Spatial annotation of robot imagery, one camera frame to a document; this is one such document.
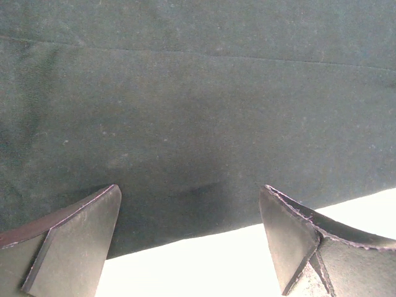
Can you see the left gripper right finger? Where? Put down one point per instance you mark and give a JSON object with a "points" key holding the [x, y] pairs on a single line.
{"points": [[348, 261]]}

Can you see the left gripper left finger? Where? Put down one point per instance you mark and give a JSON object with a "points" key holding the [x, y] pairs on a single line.
{"points": [[63, 253]]}

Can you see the black t shirt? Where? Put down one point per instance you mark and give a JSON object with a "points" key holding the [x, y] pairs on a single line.
{"points": [[191, 106]]}

